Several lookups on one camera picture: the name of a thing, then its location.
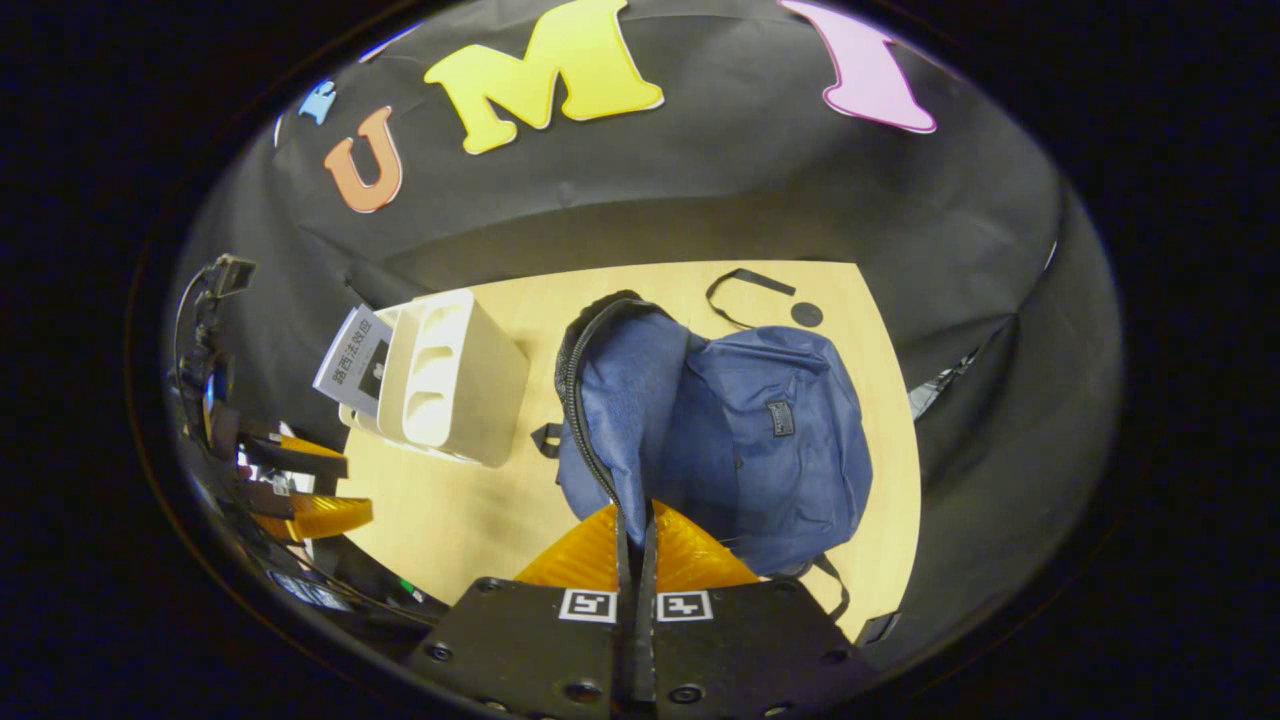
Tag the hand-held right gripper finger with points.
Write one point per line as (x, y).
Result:
(625, 570)
(649, 570)

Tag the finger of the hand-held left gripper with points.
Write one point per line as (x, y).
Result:
(300, 458)
(320, 515)

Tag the white book with black panel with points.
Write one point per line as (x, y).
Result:
(350, 360)

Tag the blue schoolbag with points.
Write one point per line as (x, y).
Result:
(770, 470)

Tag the white bookshelf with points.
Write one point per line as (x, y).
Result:
(470, 380)

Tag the black round disc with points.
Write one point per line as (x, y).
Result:
(806, 314)

